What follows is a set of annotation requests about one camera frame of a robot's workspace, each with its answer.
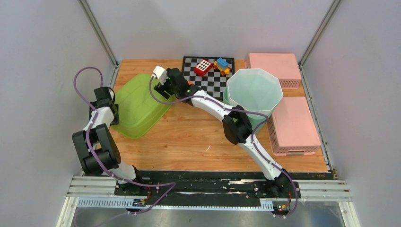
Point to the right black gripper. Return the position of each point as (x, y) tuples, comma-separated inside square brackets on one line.
[(161, 89)]

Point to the large green plastic container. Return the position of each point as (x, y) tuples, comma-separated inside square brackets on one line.
[(138, 110)]

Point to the green bin with white liner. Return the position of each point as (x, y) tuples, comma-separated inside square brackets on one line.
[(254, 90)]

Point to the pink perforated plastic basket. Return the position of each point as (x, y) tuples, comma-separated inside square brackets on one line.
[(291, 128)]

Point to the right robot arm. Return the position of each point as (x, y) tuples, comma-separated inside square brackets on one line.
[(235, 121)]

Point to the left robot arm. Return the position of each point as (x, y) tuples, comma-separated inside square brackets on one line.
[(103, 113)]

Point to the red window toy brick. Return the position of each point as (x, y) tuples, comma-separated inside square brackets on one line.
[(203, 67)]

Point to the black grey checkerboard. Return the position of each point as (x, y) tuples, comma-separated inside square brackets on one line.
[(212, 82)]

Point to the blue yellow toy car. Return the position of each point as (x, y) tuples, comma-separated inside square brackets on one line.
[(222, 66)]

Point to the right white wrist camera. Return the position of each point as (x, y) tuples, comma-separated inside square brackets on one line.
[(160, 73)]

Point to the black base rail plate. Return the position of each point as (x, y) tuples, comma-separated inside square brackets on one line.
[(211, 189)]

